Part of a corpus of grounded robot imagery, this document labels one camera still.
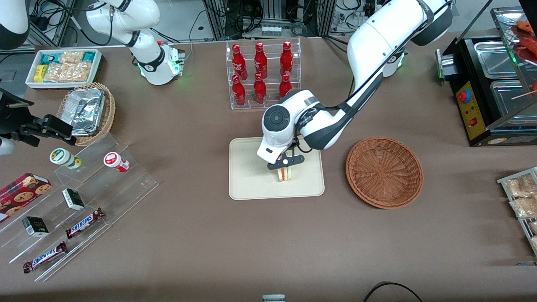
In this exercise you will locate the steel snack tray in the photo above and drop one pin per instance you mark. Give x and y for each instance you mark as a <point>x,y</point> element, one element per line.
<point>509,184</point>

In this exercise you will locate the red chocolate chip cookie box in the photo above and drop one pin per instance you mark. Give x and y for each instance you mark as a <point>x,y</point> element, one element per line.
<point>21,193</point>

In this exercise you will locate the aluminium frame rack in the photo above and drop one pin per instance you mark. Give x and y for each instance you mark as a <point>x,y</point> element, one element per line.
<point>268,12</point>

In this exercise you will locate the red lid white jar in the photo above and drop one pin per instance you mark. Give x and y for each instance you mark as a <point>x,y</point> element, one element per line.
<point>115,161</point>

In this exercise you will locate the Snickers chocolate bar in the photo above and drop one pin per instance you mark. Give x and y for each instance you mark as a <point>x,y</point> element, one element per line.
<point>85,223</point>
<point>45,256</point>

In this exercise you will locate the small black carton box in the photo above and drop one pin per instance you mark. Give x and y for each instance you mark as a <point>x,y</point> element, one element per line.
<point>35,226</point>
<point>74,199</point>

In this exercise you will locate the white plastic snack bin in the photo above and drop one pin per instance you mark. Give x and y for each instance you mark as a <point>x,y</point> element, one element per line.
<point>31,82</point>

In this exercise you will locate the brown wicker basket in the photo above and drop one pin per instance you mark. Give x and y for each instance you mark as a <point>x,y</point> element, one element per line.
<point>384,172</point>

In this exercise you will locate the white power strip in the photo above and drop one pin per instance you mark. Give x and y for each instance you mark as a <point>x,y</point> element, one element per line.
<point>271,30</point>

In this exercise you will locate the clear nut snack bag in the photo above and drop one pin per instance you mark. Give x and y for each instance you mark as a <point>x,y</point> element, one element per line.
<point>524,207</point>
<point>520,186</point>

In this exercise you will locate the steel warmer pan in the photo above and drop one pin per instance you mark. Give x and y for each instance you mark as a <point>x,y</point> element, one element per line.
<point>495,58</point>
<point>509,98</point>

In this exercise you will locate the yellow snack packet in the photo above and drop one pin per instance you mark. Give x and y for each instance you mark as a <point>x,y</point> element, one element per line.
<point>40,73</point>

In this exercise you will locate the clear acrylic bottle rack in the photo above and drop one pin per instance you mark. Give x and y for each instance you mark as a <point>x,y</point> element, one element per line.
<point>268,100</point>

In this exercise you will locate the sandwich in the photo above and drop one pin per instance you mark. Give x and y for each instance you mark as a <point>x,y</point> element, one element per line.
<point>284,174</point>

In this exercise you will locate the green lid sunflower jar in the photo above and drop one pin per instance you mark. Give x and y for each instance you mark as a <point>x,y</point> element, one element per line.
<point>63,157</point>

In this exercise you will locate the clear acrylic tiered stand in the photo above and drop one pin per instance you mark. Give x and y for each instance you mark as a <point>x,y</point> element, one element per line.
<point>105,188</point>

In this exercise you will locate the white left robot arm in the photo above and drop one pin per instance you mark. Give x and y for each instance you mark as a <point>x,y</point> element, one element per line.
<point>377,37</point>

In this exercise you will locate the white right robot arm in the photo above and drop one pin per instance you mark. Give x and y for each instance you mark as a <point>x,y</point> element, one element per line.
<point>147,16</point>

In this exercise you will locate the cream plastic tray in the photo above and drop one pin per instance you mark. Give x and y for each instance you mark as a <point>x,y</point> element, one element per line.
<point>251,176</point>

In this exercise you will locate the teal snack packet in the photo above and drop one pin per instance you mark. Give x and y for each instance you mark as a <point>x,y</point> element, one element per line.
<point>51,58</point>
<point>88,57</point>

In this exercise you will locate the foil wrapped package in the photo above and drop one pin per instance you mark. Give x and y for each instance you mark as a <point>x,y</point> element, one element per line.
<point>86,129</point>
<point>86,107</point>

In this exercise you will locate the red emergency stop button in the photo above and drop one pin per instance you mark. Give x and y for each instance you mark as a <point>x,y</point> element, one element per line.
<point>463,96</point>

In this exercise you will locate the clear rice cracker bag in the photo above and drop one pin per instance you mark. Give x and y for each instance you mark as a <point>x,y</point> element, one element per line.
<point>67,72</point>
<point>72,56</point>

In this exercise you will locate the small grey device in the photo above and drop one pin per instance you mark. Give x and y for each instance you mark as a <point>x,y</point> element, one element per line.
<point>273,298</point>

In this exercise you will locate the red cola bottle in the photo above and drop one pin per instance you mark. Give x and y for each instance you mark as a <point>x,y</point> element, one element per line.
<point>238,92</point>
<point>286,58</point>
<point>239,63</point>
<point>260,61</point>
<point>285,88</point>
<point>260,90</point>

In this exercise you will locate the light wicker basket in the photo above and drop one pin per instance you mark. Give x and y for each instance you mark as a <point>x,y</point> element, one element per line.
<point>108,113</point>

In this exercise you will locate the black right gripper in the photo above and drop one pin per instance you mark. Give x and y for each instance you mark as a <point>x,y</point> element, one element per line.
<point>13,118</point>

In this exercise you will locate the black food warmer appliance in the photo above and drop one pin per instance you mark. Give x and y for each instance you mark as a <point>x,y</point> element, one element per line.
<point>472,113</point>

